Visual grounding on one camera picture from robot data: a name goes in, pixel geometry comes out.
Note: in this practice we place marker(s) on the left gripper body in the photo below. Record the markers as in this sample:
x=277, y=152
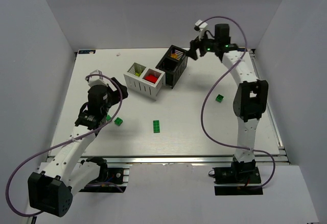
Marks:
x=115, y=90

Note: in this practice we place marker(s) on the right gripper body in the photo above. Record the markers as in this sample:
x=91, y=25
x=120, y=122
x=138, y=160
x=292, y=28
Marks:
x=195, y=49

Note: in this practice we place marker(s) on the green 2x2 lego brick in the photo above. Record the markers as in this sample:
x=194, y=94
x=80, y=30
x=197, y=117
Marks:
x=118, y=121

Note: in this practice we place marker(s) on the yellow oval lego piece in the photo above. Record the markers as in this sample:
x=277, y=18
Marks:
x=174, y=55

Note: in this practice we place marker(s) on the red 2x4 lego brick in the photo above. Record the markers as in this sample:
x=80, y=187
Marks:
x=151, y=78

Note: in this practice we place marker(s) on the green printed lego brick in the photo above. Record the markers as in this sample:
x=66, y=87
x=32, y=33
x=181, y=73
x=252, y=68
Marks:
x=219, y=98

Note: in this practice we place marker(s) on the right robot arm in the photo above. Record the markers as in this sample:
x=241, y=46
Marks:
x=250, y=100

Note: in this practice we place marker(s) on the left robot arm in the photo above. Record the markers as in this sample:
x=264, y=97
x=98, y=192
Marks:
x=52, y=190

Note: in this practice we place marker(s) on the black two-compartment container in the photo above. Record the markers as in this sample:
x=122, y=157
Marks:
x=173, y=68

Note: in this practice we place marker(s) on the white two-compartment container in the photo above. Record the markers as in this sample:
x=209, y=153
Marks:
x=140, y=85

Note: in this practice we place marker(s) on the blue corner label left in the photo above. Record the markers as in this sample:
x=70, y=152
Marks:
x=86, y=51

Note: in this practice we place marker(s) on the green 2x4 lego plate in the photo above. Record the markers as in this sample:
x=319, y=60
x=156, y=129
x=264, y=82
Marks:
x=156, y=126

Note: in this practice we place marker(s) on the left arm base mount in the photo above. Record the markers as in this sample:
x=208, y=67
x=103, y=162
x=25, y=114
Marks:
x=96, y=176

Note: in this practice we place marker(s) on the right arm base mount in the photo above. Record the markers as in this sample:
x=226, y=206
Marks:
x=227, y=184

